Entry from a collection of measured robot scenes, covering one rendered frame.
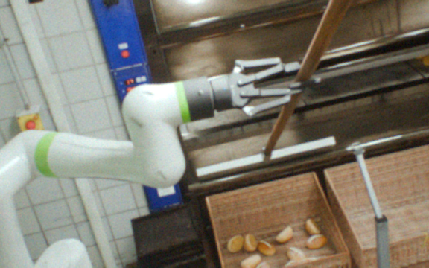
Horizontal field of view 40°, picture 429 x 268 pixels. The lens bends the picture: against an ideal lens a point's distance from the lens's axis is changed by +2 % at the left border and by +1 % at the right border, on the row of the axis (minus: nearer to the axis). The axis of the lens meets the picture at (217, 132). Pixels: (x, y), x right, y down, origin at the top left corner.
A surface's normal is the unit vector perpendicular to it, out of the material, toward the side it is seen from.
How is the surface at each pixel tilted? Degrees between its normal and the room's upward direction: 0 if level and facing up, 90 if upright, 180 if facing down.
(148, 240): 0
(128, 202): 90
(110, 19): 90
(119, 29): 90
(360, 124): 70
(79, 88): 90
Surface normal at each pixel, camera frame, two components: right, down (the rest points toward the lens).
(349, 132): 0.09, 0.15
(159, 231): -0.17, -0.85
